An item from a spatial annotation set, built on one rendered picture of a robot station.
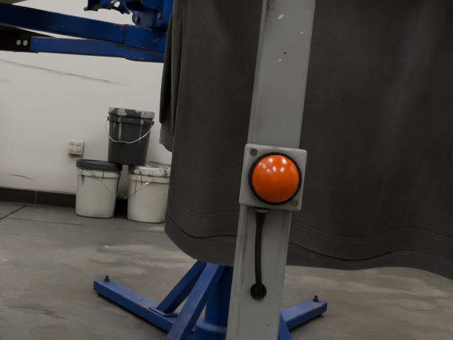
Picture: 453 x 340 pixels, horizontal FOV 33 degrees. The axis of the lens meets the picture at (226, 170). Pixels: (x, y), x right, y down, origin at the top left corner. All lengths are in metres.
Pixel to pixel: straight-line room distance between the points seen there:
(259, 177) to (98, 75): 5.01
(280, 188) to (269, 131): 0.06
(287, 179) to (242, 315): 0.13
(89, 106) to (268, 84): 4.97
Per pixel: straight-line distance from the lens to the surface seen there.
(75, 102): 5.60
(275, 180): 0.59
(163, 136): 1.00
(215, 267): 2.19
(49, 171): 5.63
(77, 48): 2.59
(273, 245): 0.64
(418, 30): 0.96
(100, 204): 5.23
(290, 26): 0.64
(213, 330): 2.27
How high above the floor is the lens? 0.68
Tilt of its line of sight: 3 degrees down
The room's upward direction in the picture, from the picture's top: 6 degrees clockwise
